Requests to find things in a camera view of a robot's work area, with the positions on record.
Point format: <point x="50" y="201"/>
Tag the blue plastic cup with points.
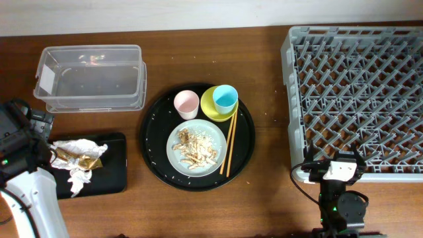
<point x="225" y="98"/>

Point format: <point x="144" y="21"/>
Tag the pink plastic cup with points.
<point x="186" y="104"/>

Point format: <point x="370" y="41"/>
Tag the round black serving tray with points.
<point x="162" y="118"/>

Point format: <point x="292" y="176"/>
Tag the clear plastic storage bin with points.
<point x="91" y="78"/>

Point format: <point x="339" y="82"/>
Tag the grey dishwasher rack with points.
<point x="354" y="87"/>

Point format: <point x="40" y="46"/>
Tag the white napkin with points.
<point x="77" y="177"/>

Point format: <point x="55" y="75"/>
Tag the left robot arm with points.
<point x="27" y="180"/>

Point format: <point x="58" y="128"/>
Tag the left wooden chopstick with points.
<point x="227" y="142"/>

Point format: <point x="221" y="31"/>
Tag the grey plate with food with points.
<point x="196" y="125"/>

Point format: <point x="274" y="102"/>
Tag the black rectangular tray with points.
<point x="112" y="176"/>

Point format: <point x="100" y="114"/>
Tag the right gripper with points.
<point x="319" y="170"/>

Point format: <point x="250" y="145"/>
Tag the right wooden chopstick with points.
<point x="232" y="141"/>

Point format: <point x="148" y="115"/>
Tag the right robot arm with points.
<point x="342" y="211"/>

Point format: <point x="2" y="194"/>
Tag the yellow small bowl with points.
<point x="208" y="107"/>

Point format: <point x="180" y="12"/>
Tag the food scraps on plate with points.
<point x="196" y="148"/>

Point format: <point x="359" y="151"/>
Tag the gold foil wrapper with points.
<point x="83" y="162"/>

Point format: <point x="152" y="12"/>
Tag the wooden chopstick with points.
<point x="232" y="141"/>
<point x="227" y="142"/>

